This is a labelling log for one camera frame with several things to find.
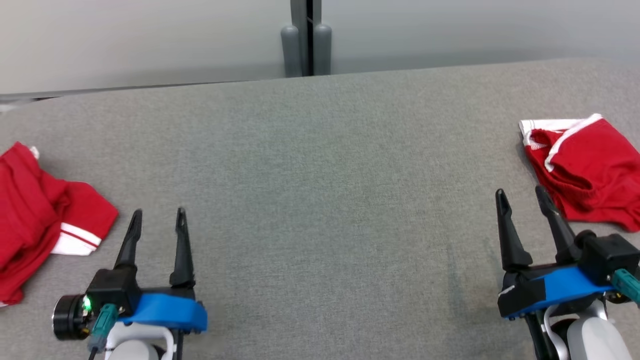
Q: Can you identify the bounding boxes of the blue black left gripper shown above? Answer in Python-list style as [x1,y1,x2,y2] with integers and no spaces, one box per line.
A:
[52,207,209,342]

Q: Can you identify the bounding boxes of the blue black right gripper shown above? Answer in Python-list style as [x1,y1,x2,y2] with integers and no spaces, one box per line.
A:
[495,185,618,321]

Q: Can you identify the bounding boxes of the red white Bulls shorts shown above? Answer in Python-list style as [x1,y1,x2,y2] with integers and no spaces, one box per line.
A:
[518,113,640,234]

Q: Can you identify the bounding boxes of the red white basketball jersey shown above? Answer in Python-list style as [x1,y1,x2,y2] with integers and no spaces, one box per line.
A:
[0,141,120,308]

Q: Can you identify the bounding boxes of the black left cable green plug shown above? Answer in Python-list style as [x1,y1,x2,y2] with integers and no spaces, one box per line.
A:
[86,303,121,360]

